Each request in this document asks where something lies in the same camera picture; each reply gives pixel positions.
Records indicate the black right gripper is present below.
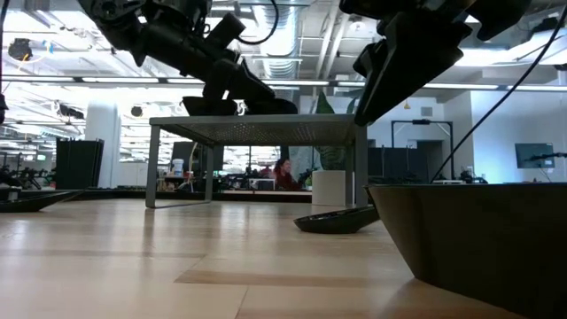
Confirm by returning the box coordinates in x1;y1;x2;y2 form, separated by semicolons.
339;0;533;128

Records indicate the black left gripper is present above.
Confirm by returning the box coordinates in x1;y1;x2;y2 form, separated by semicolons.
141;22;287;105

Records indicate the large black shaped plate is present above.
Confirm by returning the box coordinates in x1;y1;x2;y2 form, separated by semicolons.
364;182;567;319

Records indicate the grey metal shelf riser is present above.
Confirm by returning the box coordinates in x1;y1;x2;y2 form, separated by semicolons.
144;113;369;209

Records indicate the seated person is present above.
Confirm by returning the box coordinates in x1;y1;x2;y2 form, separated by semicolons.
272;158;303;192

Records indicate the green leafy plant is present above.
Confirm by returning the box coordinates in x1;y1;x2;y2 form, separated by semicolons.
315;88;369;172

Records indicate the white cylindrical planter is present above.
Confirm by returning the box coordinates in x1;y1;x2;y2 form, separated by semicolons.
311;169;348;207

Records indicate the long ceiling light bar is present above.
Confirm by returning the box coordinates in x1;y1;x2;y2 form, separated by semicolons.
0;75;567;92

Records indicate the white column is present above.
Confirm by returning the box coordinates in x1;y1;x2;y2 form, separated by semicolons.
84;100;121;190

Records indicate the black cabinet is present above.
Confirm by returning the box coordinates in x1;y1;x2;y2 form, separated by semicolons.
55;137;106;191

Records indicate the silver ribbed ventilation duct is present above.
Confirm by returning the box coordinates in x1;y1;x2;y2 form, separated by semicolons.
252;0;307;82

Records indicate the black rectangular frame stand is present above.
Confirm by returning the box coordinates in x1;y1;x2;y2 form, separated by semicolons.
390;119;455;181

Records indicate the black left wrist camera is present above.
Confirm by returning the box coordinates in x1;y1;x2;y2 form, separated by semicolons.
204;12;247;49

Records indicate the black left camera cable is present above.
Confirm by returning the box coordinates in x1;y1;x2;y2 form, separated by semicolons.
236;0;280;46

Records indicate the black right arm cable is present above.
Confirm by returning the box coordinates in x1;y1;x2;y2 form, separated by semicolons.
431;6;567;183

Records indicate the black table frame rail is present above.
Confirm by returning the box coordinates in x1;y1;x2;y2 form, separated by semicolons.
66;188;314;205

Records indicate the wall monitor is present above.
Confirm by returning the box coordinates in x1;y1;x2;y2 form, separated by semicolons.
514;142;556;170

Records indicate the grey table corner post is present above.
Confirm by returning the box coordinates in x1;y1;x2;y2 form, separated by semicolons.
0;185;23;201

